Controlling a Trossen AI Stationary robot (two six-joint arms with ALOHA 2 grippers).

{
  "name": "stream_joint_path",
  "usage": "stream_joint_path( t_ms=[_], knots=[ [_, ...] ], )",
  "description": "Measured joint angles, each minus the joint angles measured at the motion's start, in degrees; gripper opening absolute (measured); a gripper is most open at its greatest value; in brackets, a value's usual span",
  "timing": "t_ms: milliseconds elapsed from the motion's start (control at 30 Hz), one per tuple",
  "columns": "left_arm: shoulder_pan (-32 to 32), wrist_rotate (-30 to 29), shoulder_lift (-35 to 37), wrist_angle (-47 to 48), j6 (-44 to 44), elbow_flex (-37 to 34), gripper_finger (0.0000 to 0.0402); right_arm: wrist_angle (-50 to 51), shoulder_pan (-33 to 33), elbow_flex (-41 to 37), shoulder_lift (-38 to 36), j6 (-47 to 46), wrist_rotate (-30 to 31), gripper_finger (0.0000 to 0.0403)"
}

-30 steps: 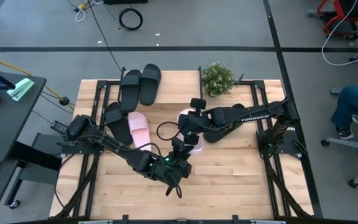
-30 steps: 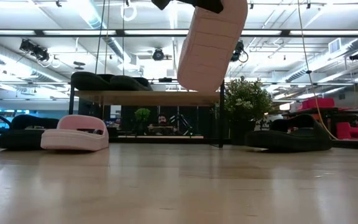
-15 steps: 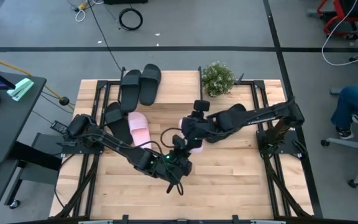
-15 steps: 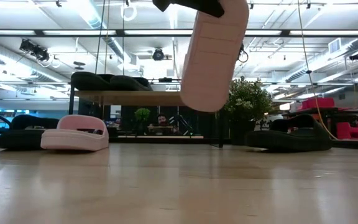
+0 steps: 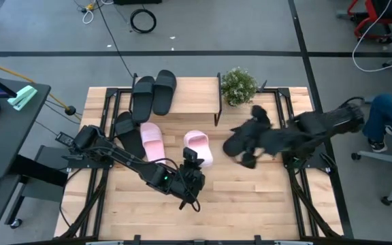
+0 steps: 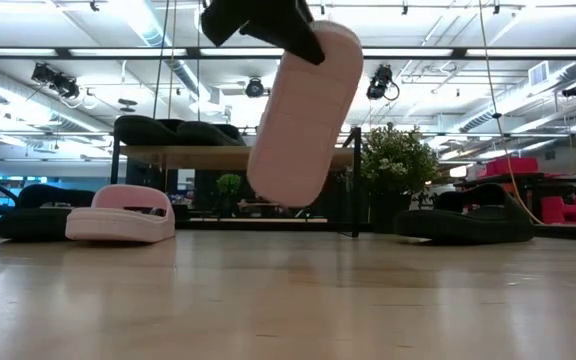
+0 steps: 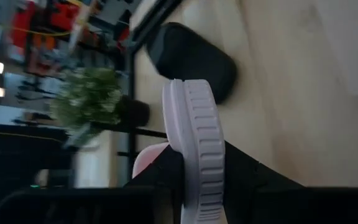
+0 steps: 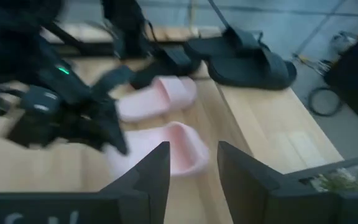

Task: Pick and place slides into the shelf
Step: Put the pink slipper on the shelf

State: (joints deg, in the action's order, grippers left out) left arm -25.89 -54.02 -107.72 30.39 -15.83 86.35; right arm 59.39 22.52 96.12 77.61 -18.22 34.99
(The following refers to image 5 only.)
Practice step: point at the red and black cart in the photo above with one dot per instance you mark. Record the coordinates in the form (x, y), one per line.
(371, 13)

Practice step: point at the pink slide sandal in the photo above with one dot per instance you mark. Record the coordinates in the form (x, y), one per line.
(197, 141)
(152, 143)

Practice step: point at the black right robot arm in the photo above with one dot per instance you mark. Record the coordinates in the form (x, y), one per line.
(325, 126)

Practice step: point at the black round knob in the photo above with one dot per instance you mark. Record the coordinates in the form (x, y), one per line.
(70, 110)

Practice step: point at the wooden shelf with black legs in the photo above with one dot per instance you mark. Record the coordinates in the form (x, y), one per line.
(196, 95)

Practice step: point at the person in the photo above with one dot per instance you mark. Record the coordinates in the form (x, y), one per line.
(383, 112)

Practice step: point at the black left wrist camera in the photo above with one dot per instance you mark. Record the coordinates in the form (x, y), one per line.
(190, 154)

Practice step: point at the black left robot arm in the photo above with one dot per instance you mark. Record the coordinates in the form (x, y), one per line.
(128, 160)

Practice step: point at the dark grey desk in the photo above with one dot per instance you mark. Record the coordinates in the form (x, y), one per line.
(12, 136)

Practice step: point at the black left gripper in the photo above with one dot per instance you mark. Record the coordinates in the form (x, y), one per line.
(192, 183)

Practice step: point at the mint green stapler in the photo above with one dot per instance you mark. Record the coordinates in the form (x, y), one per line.
(22, 97)

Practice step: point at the yellow plug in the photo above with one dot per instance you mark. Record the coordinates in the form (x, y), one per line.
(90, 6)

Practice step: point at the black controller box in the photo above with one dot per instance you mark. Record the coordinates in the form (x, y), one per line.
(65, 139)

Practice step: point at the small green potted plant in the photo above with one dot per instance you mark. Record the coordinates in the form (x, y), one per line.
(238, 86)

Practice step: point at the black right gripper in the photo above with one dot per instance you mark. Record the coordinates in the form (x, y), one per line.
(264, 139)

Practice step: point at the black slide sandal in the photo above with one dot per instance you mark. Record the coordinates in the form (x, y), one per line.
(129, 136)
(143, 98)
(164, 92)
(231, 144)

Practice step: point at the black metal table frame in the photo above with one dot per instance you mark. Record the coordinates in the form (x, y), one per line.
(112, 92)

